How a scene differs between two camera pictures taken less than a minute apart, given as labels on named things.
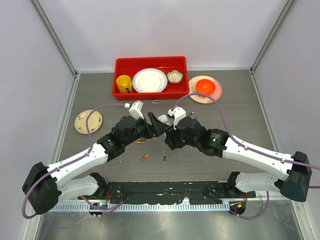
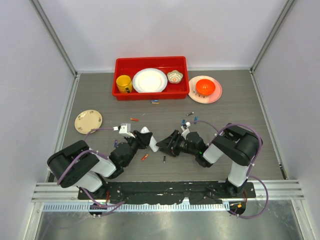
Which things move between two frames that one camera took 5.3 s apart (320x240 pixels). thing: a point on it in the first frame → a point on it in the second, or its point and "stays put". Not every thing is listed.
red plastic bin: [129, 66] stays put
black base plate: [199, 192] stays put
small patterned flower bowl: [175, 76] stays put
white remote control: [165, 119] → [153, 142]
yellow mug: [124, 83] stays put
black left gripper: [156, 126] → [142, 139]
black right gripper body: [177, 140] → [184, 147]
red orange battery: [144, 157] stays put
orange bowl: [205, 86] stays put
